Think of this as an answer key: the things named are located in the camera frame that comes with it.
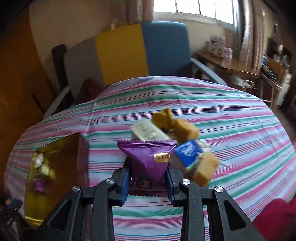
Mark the patterned curtain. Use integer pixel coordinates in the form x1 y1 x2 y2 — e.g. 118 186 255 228
238 0 265 72
125 0 154 25

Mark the white carton box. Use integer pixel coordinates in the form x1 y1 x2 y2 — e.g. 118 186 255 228
207 35 226 57

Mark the clear snack packet yellow label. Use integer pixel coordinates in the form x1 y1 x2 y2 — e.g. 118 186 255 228
129 119 172 142

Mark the wooden wardrobe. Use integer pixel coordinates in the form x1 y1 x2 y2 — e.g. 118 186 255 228
0 23 55 181

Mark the wooden chair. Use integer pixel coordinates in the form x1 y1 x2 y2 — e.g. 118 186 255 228
260 57 286 108

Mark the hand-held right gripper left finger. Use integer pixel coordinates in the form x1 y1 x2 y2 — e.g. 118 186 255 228
35 159 133 241

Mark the small white item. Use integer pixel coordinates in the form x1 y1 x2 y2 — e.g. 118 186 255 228
35 153 46 167

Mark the wooden desk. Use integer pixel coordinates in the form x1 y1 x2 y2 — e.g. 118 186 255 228
195 52 260 79

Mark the blue snack packet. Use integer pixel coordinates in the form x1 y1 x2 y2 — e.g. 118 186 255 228
173 139 204 172

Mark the small cream box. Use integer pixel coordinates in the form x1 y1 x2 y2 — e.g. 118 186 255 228
35 164 56 180

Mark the white plastic bag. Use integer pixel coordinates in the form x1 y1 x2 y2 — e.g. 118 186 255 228
228 74 249 91

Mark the dark red cushion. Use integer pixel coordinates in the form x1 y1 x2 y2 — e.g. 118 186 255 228
79 77 105 105

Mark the yellow sponge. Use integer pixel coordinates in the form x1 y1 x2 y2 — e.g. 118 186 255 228
193 153 220 188

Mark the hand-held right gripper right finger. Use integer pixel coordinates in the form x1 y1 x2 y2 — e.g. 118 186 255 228
165 162 266 241

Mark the window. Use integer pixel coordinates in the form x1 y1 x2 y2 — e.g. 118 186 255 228
153 0 238 25

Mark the striped bed sheet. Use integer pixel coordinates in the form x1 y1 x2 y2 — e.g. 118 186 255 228
5 75 296 241

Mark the yellow sock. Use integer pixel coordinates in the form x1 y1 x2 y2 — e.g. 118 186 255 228
151 108 200 139

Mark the purple snack packet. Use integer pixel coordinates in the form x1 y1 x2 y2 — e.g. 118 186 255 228
117 140 178 197

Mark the small purple packet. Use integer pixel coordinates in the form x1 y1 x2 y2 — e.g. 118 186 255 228
33 179 47 193

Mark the grey yellow blue armchair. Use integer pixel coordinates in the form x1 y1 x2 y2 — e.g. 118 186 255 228
43 21 229 120

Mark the red cloth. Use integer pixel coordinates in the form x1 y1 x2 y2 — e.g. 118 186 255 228
252 198 296 241

